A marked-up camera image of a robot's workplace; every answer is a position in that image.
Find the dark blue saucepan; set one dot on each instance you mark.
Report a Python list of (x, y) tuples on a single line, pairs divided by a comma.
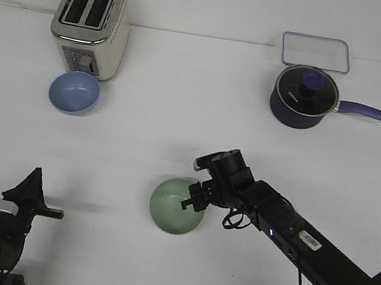
[(298, 121)]

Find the green bowl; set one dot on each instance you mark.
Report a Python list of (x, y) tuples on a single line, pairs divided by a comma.
[(166, 209)]

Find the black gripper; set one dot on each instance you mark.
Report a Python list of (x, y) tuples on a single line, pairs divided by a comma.
[(29, 198), (229, 175)]

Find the silver two-slot toaster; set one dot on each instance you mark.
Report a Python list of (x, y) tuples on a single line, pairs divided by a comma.
[(92, 35)]

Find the clear container lid blue rim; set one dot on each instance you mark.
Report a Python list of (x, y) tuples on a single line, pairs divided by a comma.
[(325, 53)]

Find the glass pot lid blue knob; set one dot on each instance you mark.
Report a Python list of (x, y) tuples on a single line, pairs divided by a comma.
[(307, 90)]

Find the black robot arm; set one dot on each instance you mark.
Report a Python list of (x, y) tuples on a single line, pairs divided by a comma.
[(11, 249), (321, 262)]

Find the blue bowl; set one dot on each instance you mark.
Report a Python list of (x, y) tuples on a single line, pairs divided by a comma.
[(74, 93)]

